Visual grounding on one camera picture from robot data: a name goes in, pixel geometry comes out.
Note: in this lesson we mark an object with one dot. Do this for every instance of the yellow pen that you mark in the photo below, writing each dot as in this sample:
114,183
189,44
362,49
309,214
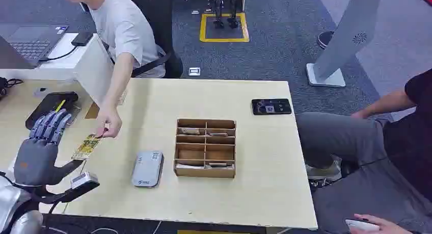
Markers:
60,106

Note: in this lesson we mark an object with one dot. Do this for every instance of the white floor stand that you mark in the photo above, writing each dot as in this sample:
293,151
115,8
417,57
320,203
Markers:
341,40

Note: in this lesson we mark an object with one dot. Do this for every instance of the grey metal case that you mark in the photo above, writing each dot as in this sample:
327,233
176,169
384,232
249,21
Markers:
147,168

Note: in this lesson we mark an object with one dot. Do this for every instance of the white smartphone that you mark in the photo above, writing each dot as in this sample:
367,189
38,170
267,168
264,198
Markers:
361,225

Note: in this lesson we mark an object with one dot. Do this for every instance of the black round base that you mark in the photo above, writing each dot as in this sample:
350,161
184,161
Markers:
324,40

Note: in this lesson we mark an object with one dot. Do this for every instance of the wooden card box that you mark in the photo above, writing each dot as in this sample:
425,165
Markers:
205,173

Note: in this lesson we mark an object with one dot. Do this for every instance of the brown cardboard piece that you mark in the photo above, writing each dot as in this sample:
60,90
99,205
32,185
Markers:
91,112

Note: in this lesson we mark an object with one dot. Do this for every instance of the small grey object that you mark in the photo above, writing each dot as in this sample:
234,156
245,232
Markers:
40,92

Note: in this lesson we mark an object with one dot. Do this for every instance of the black flat pad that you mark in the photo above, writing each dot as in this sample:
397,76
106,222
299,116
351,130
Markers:
47,105

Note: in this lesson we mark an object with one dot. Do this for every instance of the grey laptop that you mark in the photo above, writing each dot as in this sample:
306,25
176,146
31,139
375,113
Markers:
30,43

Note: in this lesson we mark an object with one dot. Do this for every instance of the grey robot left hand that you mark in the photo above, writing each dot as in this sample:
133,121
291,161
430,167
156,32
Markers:
35,161

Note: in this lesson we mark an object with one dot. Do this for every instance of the black power adapter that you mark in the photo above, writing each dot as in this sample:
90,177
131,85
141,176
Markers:
82,38

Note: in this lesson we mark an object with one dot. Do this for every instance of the person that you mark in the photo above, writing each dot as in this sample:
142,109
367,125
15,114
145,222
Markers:
371,192
121,26

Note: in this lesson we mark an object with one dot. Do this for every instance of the white desk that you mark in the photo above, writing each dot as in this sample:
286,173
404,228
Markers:
91,63

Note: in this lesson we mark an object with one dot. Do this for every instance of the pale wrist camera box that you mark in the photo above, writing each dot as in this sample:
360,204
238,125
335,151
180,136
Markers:
81,180

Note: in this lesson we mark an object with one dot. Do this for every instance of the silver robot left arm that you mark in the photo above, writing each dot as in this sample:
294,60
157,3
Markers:
8,198

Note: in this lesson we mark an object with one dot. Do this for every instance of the person's hand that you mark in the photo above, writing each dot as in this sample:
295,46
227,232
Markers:
360,115
109,122
391,228

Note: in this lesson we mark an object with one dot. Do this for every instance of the black office chair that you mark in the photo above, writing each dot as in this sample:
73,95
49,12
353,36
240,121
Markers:
158,9

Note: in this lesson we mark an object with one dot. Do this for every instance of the black smartphone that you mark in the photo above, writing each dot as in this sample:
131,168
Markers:
271,107

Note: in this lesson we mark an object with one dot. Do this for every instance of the autumn print hotel card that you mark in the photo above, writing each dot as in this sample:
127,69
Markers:
86,148
189,131
217,134

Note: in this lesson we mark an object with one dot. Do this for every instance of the black background robot legs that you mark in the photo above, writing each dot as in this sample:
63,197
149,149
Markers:
218,13

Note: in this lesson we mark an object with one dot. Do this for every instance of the pale paper slip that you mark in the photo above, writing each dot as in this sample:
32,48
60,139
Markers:
189,166
217,164

